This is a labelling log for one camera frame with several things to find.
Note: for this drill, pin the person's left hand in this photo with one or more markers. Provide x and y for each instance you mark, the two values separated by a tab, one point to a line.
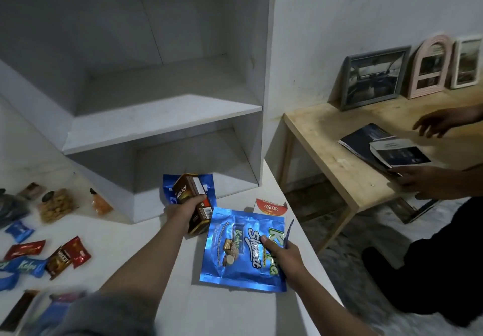
179	213

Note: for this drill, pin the dark and white brochure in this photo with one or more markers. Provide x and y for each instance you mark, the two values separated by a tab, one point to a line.
407	156

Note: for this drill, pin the white picture frame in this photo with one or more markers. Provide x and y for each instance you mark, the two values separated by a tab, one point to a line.
468	62

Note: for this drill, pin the white shelf unit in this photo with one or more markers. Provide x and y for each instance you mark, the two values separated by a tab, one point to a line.
162	109

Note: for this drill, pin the small brown snack packet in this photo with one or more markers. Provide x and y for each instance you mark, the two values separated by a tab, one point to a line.
32	190

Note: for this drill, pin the pink arched frame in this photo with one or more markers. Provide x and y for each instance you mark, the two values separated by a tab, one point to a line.
430	68

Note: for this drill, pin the person's right thumb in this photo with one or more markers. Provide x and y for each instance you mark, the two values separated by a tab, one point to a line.
270	244

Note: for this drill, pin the metal framed panel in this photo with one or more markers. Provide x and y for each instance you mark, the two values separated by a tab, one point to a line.
419	211

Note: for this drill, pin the small blue snack packet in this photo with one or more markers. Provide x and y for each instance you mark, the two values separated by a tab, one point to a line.
19	231

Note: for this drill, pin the grey sleeve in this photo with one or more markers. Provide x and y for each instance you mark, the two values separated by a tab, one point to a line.
113	317

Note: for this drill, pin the blue and red snack packet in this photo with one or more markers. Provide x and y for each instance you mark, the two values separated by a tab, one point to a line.
53	309

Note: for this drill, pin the brown snack box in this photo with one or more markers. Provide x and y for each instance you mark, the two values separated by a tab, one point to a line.
203	217

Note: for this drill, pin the large blue snack pouch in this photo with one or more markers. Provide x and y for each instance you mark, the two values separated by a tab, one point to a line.
234	260

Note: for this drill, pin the clear bag of peanuts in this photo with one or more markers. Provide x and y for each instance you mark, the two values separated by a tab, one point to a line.
56	205

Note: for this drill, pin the person's left forearm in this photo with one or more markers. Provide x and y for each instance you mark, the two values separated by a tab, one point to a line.
147	256

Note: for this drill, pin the white and red snack box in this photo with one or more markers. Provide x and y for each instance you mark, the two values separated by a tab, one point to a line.
270	208

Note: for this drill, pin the flat red snack packet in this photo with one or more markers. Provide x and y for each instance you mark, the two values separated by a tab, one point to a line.
24	249

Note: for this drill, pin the person's right forearm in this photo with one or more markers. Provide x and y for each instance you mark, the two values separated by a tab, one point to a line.
332	309

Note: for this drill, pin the dark booklet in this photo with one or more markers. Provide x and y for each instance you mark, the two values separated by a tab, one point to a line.
362	140

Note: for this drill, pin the person's left thumb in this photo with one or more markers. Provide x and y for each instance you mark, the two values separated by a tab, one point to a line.
196	200

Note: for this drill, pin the wooden table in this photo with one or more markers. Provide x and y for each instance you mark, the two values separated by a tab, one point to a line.
339	166

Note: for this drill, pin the dark chocolate bar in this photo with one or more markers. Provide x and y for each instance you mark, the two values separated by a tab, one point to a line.
19	309

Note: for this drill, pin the grey shaggy rug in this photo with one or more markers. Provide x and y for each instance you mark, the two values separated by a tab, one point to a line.
358	271

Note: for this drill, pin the long blue snack packet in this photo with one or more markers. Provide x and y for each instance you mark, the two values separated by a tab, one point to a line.
26	266

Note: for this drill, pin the blue foil snack pouch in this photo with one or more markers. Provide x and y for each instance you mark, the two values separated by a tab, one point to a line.
168	189

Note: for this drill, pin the dark snack bag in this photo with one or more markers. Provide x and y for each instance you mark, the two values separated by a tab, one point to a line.
11	209

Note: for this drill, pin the grey picture frame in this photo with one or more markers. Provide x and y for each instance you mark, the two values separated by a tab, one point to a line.
373	79

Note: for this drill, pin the orange snack packet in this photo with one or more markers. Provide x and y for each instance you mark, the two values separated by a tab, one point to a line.
101	205

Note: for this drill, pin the person's right hand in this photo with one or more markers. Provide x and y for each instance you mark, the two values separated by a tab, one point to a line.
285	264

